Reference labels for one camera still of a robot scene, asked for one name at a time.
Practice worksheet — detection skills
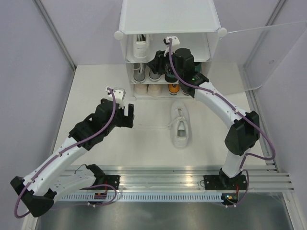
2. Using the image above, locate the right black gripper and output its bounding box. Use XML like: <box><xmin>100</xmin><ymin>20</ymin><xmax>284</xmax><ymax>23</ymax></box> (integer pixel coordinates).
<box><xmin>147</xmin><ymin>47</ymin><xmax>183</xmax><ymax>80</ymax></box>

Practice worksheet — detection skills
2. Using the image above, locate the green heeled shoe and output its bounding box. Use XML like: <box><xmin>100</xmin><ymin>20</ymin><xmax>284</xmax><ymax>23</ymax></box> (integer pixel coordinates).
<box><xmin>165</xmin><ymin>72</ymin><xmax>178</xmax><ymax>83</ymax></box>
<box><xmin>194</xmin><ymin>62</ymin><xmax>202</xmax><ymax>72</ymax></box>

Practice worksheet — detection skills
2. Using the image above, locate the grey canvas sneaker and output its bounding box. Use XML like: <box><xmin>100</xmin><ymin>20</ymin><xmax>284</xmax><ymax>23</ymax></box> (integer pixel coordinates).
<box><xmin>133</xmin><ymin>63</ymin><xmax>146</xmax><ymax>84</ymax></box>
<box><xmin>149</xmin><ymin>69</ymin><xmax>161</xmax><ymax>82</ymax></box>

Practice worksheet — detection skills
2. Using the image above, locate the white sneaker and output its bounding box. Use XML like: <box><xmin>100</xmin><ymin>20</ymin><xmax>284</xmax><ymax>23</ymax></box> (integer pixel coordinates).
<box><xmin>134</xmin><ymin>100</ymin><xmax>192</xmax><ymax>150</ymax></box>
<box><xmin>132</xmin><ymin>34</ymin><xmax>151</xmax><ymax>63</ymax></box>

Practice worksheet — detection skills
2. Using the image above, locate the beige lace sneaker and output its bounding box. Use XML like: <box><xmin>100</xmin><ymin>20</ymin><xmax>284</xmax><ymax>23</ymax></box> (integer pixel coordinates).
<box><xmin>134</xmin><ymin>84</ymin><xmax>148</xmax><ymax>95</ymax></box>
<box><xmin>147</xmin><ymin>84</ymin><xmax>162</xmax><ymax>97</ymax></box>

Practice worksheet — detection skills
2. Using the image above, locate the orange canvas sneaker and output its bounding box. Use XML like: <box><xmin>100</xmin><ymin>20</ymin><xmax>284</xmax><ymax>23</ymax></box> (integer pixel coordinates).
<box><xmin>181</xmin><ymin>86</ymin><xmax>190</xmax><ymax>96</ymax></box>
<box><xmin>168</xmin><ymin>84</ymin><xmax>180</xmax><ymax>96</ymax></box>

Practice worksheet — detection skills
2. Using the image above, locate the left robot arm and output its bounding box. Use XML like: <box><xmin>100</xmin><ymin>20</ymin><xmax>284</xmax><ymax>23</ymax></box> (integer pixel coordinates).
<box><xmin>10</xmin><ymin>99</ymin><xmax>134</xmax><ymax>218</ymax></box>

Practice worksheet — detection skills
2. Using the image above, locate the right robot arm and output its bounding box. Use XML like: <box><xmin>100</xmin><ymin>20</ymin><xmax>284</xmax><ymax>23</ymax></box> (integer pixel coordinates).
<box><xmin>147</xmin><ymin>48</ymin><xmax>260</xmax><ymax>189</ymax></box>

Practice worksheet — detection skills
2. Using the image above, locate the white plastic shoe cabinet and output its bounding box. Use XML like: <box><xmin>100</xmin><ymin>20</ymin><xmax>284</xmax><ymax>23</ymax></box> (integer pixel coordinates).
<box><xmin>114</xmin><ymin>0</ymin><xmax>227</xmax><ymax>101</ymax></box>

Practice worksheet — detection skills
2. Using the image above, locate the translucent cabinet door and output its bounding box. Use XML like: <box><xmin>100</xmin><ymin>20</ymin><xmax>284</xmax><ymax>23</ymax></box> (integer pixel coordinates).
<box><xmin>207</xmin><ymin>21</ymin><xmax>307</xmax><ymax>95</ymax></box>

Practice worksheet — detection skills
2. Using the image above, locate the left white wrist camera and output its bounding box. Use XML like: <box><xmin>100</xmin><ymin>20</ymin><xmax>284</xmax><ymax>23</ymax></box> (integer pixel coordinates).
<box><xmin>106</xmin><ymin>87</ymin><xmax>126</xmax><ymax>109</ymax></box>

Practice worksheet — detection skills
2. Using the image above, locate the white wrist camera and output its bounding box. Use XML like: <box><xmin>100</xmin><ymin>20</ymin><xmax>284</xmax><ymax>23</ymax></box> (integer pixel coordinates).
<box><xmin>163</xmin><ymin>36</ymin><xmax>180</xmax><ymax>57</ymax></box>
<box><xmin>106</xmin><ymin>87</ymin><xmax>126</xmax><ymax>109</ymax></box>

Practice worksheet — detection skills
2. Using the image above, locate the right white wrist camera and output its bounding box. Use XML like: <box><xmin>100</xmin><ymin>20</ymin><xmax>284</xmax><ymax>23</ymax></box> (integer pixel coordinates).
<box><xmin>163</xmin><ymin>36</ymin><xmax>180</xmax><ymax>57</ymax></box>

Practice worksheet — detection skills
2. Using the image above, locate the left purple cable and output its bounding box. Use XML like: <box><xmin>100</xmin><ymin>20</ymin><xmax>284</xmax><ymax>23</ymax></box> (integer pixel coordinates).
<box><xmin>13</xmin><ymin>88</ymin><xmax>117</xmax><ymax>220</ymax></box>

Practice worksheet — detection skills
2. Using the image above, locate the purple cable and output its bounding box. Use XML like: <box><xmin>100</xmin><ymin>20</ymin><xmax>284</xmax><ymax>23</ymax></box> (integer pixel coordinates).
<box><xmin>13</xmin><ymin>88</ymin><xmax>117</xmax><ymax>220</ymax></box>
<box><xmin>167</xmin><ymin>38</ymin><xmax>276</xmax><ymax>209</ymax></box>

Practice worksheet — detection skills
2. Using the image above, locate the white slotted cable duct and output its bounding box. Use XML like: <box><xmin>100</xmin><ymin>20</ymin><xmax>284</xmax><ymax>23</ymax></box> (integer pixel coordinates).
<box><xmin>61</xmin><ymin>192</ymin><xmax>223</xmax><ymax>203</ymax></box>

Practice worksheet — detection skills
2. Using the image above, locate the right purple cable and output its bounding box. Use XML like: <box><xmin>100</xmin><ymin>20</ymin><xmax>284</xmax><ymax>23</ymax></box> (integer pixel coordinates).
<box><xmin>167</xmin><ymin>38</ymin><xmax>276</xmax><ymax>209</ymax></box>

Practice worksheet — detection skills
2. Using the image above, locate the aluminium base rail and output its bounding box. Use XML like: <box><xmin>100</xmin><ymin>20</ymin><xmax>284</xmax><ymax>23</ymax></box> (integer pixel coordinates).
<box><xmin>33</xmin><ymin>164</ymin><xmax>295</xmax><ymax>193</ymax></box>

